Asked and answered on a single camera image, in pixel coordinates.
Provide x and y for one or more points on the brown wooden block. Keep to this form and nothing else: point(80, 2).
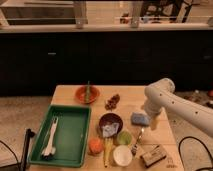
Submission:
point(154, 156)

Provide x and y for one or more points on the green lime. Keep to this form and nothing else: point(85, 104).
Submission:
point(124, 138)

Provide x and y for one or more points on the blue sponge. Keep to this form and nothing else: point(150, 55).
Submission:
point(140, 119)

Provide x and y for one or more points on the yellow banana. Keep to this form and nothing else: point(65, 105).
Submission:
point(108, 144)

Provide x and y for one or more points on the green plastic tray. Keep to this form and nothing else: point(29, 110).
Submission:
point(70, 138)

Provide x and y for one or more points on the dark brown bowl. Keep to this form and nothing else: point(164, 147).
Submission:
point(110, 118)

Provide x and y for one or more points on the white plastic fork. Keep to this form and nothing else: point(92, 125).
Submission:
point(50, 149)

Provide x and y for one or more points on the green chopstick in bowl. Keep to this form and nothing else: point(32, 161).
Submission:
point(87, 92)

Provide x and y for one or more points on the metal fork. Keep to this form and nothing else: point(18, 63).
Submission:
point(139, 137)

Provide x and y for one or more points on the brown crumb pile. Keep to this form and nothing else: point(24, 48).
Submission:
point(111, 104)

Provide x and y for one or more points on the white cup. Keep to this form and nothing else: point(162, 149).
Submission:
point(122, 155)

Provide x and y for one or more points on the orange fruit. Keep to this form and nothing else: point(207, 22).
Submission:
point(95, 146)

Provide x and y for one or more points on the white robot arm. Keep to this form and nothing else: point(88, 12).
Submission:
point(160, 94)

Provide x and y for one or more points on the orange bowl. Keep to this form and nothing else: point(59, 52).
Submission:
point(80, 94)

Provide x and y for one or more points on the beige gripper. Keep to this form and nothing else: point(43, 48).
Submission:
point(153, 122)

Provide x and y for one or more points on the black stand left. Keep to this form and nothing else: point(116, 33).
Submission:
point(21, 164)

